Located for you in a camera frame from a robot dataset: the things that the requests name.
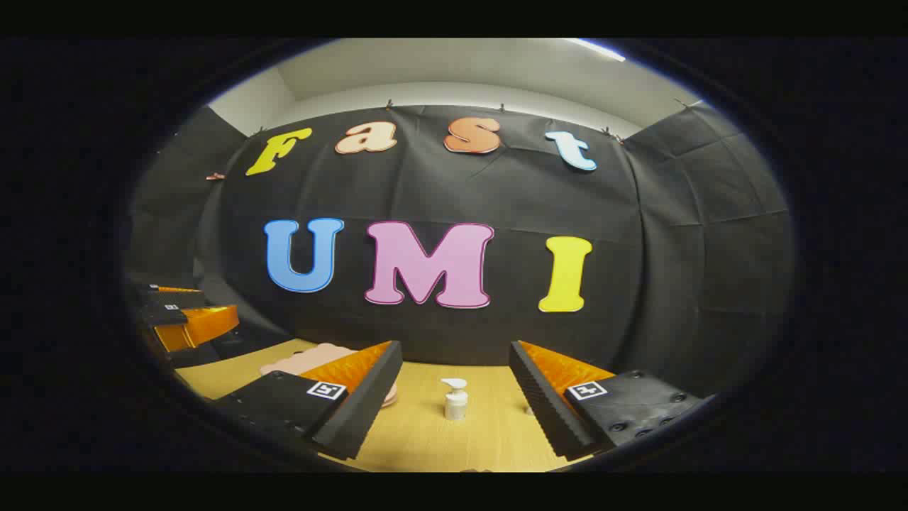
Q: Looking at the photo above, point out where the black backdrop cloth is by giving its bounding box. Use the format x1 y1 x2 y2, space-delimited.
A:
126 103 794 398

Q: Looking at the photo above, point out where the pink suitcase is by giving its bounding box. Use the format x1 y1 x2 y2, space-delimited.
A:
260 343 399 410

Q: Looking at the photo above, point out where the white pump bottle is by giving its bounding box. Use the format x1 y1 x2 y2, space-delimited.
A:
441 378 469 421

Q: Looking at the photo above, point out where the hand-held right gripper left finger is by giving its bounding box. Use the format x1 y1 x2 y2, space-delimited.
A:
211 341 404 460

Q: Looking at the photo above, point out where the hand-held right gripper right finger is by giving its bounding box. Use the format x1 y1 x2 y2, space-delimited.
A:
509 340 704 461

